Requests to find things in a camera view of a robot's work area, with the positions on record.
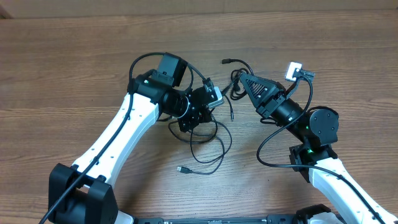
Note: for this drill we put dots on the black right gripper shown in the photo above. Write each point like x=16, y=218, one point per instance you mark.
x=257, y=97

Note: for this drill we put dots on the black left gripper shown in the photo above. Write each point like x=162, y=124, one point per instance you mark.
x=200, y=114

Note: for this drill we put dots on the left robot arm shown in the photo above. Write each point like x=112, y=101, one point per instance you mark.
x=84, y=191

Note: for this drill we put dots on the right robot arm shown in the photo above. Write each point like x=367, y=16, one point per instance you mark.
x=316, y=128

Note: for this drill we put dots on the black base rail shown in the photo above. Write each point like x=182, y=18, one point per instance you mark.
x=313, y=214

